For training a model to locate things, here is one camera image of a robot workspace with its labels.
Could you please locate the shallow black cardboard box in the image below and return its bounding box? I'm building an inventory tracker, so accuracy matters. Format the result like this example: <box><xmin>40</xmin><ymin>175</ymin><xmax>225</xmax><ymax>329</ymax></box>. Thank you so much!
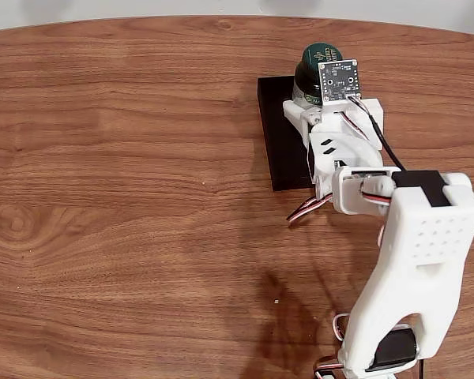
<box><xmin>256</xmin><ymin>74</ymin><xmax>319</xmax><ymax>193</ymax></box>

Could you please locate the red white black servo wire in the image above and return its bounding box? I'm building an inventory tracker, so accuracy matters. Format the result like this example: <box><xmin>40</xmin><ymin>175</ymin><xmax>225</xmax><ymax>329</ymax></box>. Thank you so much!
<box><xmin>341</xmin><ymin>111</ymin><xmax>376</xmax><ymax>143</ymax></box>
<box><xmin>286</xmin><ymin>195</ymin><xmax>335</xmax><ymax>227</ymax></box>

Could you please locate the camera board on white mount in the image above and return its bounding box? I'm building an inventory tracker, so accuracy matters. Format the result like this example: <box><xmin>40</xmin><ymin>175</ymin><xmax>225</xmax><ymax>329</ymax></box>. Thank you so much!
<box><xmin>318</xmin><ymin>58</ymin><xmax>364</xmax><ymax>115</ymax></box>

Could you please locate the green pill bottle white label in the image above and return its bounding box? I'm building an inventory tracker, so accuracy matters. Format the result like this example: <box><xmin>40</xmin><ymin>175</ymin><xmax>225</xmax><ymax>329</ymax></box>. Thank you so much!
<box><xmin>291</xmin><ymin>41</ymin><xmax>345</xmax><ymax>108</ymax></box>

